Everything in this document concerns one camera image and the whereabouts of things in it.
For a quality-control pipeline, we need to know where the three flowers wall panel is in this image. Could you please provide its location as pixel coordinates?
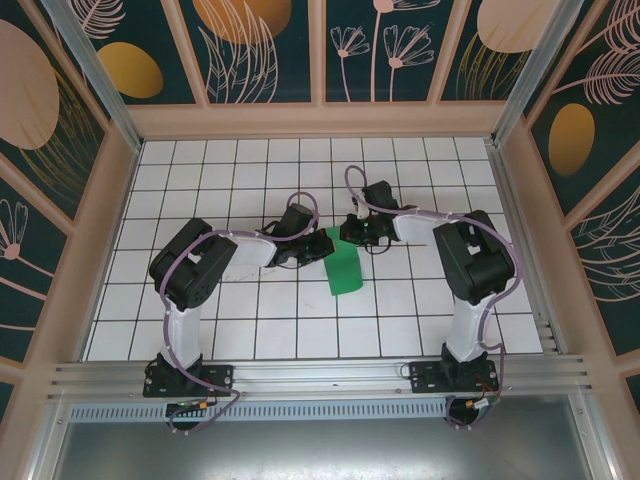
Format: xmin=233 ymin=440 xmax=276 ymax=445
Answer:
xmin=324 ymin=0 xmax=456 ymax=105

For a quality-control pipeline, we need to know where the slotted grey cable duct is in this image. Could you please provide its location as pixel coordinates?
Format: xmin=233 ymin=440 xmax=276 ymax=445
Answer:
xmin=67 ymin=399 xmax=454 ymax=422

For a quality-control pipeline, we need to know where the large pale disc wall panel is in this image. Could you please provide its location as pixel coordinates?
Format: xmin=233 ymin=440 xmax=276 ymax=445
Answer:
xmin=0 ymin=4 xmax=110 ymax=226

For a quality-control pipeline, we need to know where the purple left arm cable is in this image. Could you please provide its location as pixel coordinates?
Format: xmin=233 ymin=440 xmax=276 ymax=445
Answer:
xmin=160 ymin=192 xmax=322 ymax=436

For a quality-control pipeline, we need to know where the small circuit board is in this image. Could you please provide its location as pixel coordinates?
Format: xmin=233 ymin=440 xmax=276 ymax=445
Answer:
xmin=166 ymin=398 xmax=217 ymax=417
xmin=462 ymin=396 xmax=503 ymax=415

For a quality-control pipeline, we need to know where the aluminium frame bar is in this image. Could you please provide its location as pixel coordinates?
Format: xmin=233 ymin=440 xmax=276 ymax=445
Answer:
xmin=574 ymin=383 xmax=620 ymax=480
xmin=22 ymin=402 xmax=69 ymax=480

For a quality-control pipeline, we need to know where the orange disc leaves wall panel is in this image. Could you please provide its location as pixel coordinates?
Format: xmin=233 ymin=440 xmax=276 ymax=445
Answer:
xmin=178 ymin=0 xmax=315 ymax=105

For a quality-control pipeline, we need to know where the pale disc grass wall panel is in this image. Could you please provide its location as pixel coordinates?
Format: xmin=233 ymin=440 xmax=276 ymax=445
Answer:
xmin=438 ymin=0 xmax=546 ymax=103

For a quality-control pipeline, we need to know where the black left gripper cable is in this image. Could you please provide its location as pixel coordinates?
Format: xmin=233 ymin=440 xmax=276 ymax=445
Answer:
xmin=259 ymin=258 xmax=302 ymax=274

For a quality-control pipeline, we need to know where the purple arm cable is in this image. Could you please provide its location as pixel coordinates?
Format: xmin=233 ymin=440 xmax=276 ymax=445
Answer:
xmin=343 ymin=164 xmax=525 ymax=432
xmin=160 ymin=192 xmax=322 ymax=436

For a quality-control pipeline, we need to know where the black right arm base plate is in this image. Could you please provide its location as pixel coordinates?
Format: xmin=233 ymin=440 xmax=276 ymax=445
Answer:
xmin=408 ymin=360 xmax=501 ymax=396

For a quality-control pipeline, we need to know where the single flower wall panel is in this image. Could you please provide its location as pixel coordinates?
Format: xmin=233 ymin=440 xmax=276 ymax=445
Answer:
xmin=0 ymin=164 xmax=70 ymax=364

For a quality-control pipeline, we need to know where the pink leaf outline wall panel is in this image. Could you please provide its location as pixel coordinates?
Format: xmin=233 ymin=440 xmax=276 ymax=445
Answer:
xmin=569 ymin=154 xmax=640 ymax=357

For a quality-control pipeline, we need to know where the aluminium table side rail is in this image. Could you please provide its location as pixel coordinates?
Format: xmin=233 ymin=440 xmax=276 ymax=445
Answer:
xmin=485 ymin=139 xmax=571 ymax=356

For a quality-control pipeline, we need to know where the aluminium corner post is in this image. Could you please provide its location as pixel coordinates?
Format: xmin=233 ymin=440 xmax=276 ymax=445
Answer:
xmin=489 ymin=0 xmax=587 ymax=149
xmin=39 ymin=0 xmax=146 ymax=154

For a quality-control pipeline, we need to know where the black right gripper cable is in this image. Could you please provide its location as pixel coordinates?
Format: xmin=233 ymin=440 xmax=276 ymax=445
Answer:
xmin=362 ymin=234 xmax=395 ymax=256

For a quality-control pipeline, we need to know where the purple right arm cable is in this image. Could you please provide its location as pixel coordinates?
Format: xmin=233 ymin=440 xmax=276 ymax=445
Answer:
xmin=343 ymin=164 xmax=525 ymax=432

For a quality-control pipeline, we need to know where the aluminium mounting rail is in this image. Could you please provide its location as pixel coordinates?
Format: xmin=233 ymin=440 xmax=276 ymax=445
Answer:
xmin=46 ymin=353 xmax=596 ymax=405

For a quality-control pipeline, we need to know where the grey metal sheet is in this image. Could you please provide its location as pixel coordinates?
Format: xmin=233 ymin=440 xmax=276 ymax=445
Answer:
xmin=49 ymin=418 xmax=599 ymax=480

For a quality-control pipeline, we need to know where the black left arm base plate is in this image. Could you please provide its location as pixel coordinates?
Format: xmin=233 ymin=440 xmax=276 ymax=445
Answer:
xmin=143 ymin=363 xmax=236 ymax=400

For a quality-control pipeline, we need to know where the orange oval feather wall panel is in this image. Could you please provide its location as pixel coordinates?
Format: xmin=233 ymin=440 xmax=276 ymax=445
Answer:
xmin=522 ymin=0 xmax=640 ymax=211

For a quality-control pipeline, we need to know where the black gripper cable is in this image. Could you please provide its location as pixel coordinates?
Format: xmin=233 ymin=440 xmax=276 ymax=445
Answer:
xmin=259 ymin=258 xmax=302 ymax=274
xmin=362 ymin=234 xmax=395 ymax=256

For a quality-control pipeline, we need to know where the green paper sheet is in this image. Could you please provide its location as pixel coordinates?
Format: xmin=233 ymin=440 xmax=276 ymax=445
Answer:
xmin=323 ymin=227 xmax=363 ymax=297

